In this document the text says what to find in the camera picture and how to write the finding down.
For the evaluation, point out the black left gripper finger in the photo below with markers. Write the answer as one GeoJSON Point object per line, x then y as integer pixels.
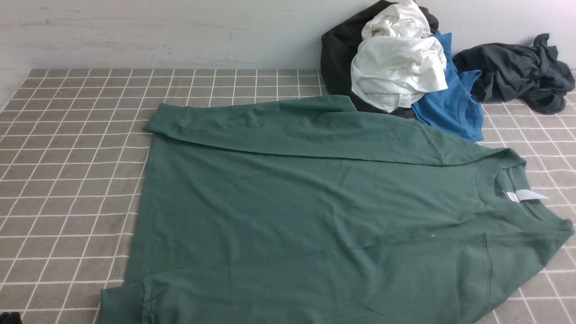
{"type": "Point", "coordinates": [10, 318]}

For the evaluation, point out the green long sleeve shirt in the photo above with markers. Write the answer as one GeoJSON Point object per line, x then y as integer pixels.
{"type": "Point", "coordinates": [310, 212]}

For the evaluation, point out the black garment under white shirt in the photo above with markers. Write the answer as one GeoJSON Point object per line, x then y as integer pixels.
{"type": "Point", "coordinates": [340, 45]}

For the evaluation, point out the white crumpled shirt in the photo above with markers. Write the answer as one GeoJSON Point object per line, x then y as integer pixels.
{"type": "Point", "coordinates": [399, 59]}

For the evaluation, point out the blue t-shirt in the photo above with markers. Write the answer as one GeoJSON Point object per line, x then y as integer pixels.
{"type": "Point", "coordinates": [454, 110]}

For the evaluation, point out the dark grey crumpled shirt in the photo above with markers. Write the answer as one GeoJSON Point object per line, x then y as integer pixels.
{"type": "Point", "coordinates": [533, 74]}

